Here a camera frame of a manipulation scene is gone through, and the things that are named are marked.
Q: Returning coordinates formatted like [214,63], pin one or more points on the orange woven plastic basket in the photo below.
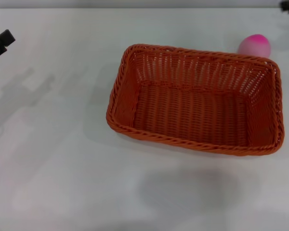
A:
[195,113]

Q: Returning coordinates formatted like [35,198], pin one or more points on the pink toy peach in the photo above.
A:
[254,45]

